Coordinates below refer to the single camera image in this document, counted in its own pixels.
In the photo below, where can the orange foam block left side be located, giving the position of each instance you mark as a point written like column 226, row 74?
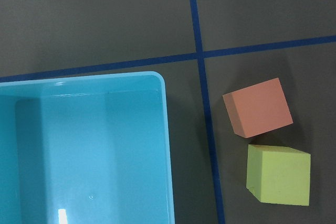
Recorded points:
column 258, row 109

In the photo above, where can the blue plastic bin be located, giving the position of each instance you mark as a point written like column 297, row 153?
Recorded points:
column 90, row 149

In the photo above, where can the yellow foam block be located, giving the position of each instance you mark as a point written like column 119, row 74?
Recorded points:
column 278, row 174

